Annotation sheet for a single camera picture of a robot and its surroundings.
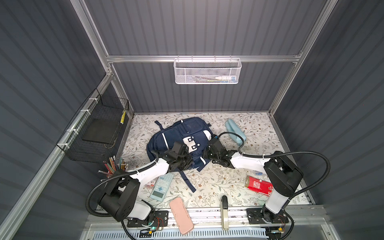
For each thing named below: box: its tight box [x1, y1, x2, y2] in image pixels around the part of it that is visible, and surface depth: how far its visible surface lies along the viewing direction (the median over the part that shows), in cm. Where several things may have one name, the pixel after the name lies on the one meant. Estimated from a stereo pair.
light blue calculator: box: [150, 172, 175, 202], surface depth 84 cm
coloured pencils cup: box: [97, 155, 130, 178], surface depth 80 cm
